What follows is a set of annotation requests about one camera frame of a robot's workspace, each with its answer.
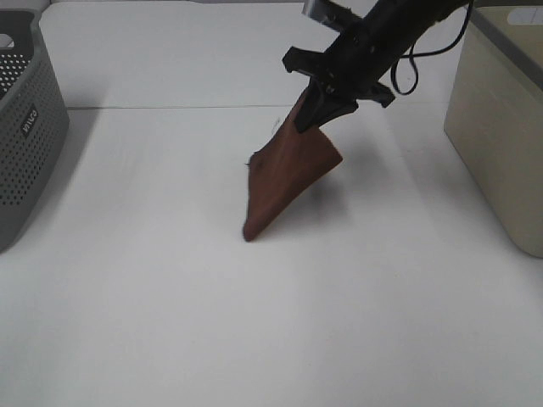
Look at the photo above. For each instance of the beige plastic basket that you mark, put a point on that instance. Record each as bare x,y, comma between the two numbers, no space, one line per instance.
494,118

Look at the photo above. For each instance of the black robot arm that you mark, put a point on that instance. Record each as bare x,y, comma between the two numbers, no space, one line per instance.
397,25

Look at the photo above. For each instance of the grey perforated plastic basket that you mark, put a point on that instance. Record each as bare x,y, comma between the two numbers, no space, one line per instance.
34,120

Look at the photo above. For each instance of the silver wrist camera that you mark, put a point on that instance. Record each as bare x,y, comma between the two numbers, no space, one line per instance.
330,14

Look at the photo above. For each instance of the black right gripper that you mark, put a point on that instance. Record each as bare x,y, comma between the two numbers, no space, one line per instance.
350,68

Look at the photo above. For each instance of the brown towel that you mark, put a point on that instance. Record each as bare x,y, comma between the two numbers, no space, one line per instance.
284,168

